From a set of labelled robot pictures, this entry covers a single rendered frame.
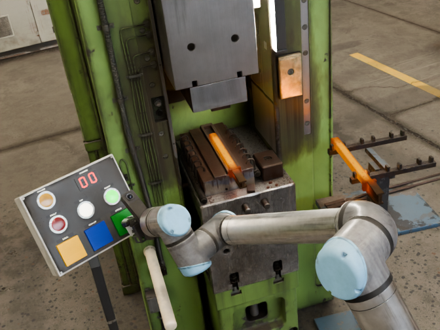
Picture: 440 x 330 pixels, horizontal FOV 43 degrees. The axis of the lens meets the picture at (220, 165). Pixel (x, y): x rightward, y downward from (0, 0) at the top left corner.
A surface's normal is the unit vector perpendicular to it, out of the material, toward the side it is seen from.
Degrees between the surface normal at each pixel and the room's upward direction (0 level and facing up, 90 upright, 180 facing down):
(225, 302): 90
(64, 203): 60
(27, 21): 90
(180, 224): 55
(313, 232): 79
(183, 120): 90
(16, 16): 90
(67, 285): 0
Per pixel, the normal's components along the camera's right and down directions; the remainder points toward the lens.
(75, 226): 0.52, -0.14
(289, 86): 0.28, 0.47
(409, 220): -0.11, -0.85
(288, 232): -0.71, 0.26
